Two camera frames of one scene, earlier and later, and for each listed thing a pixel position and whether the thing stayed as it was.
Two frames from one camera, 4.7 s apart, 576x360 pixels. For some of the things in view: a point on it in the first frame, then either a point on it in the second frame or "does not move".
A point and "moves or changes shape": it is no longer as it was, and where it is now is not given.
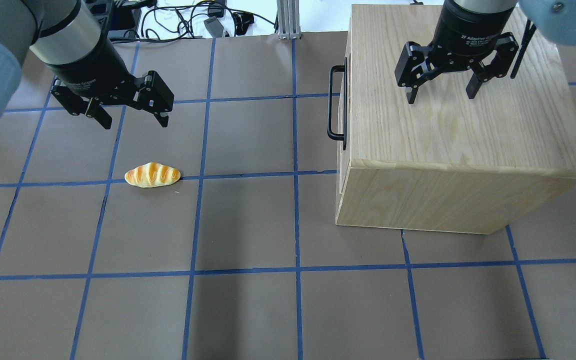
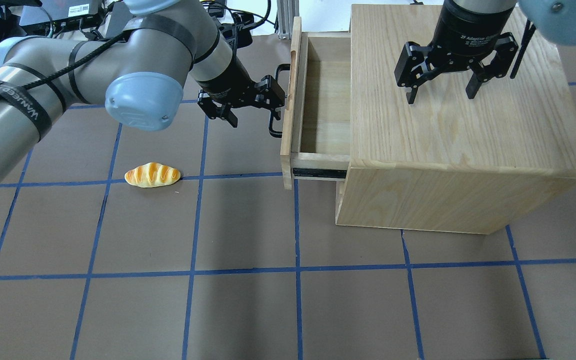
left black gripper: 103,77 → 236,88
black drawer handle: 343,137 → 276,134
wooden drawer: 348,152 moves or changes shape
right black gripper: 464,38 does not move
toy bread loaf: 152,174 does not move
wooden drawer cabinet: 448,163 does not move
